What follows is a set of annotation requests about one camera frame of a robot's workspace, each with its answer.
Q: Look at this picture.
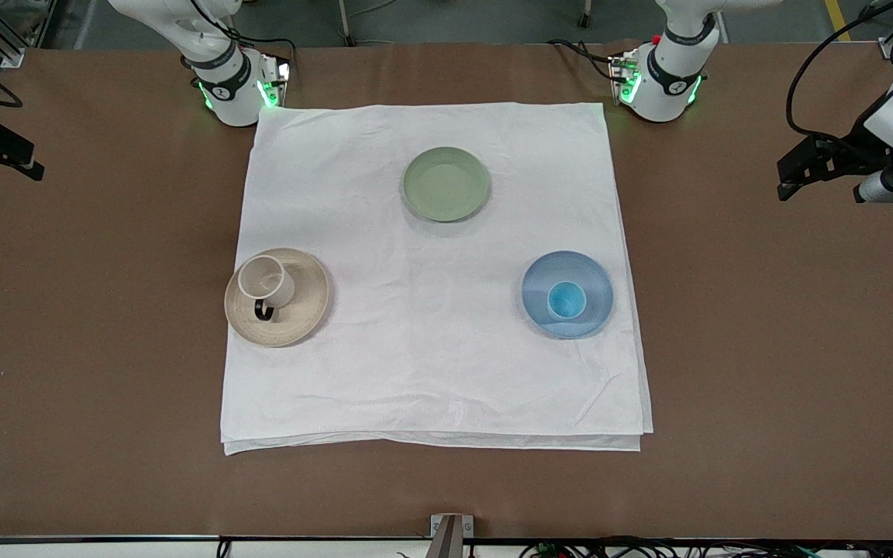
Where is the blue round plate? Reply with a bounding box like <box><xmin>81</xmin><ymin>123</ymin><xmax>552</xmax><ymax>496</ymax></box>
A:
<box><xmin>521</xmin><ymin>250</ymin><xmax>615</xmax><ymax>340</ymax></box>

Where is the grey metal table bracket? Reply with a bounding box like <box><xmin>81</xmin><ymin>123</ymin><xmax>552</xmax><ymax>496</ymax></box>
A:
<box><xmin>429</xmin><ymin>514</ymin><xmax>474</xmax><ymax>558</ymax></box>

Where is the white cloth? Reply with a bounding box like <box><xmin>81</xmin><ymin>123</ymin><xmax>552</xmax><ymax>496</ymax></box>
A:
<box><xmin>220</xmin><ymin>102</ymin><xmax>654</xmax><ymax>456</ymax></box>

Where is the black cable bundle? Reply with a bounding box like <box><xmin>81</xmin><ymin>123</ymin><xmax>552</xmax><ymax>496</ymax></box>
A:
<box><xmin>516</xmin><ymin>537</ymin><xmax>893</xmax><ymax>558</ymax></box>

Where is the blue cup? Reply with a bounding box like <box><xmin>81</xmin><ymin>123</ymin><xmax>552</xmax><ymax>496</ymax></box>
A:
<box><xmin>546</xmin><ymin>281</ymin><xmax>588</xmax><ymax>322</ymax></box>

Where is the beige round plate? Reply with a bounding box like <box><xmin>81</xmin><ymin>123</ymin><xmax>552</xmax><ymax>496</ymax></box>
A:
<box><xmin>223</xmin><ymin>247</ymin><xmax>332</xmax><ymax>348</ymax></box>

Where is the black left base cable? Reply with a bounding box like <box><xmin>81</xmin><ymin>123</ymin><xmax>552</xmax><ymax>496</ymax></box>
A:
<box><xmin>546</xmin><ymin>38</ymin><xmax>619</xmax><ymax>83</ymax></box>

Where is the green round plate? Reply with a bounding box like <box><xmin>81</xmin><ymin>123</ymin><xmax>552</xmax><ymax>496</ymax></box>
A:
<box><xmin>401</xmin><ymin>146</ymin><xmax>492</xmax><ymax>224</ymax></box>

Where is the white mug black handle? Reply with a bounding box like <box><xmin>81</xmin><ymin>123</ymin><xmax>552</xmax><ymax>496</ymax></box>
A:
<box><xmin>236</xmin><ymin>254</ymin><xmax>296</xmax><ymax>321</ymax></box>

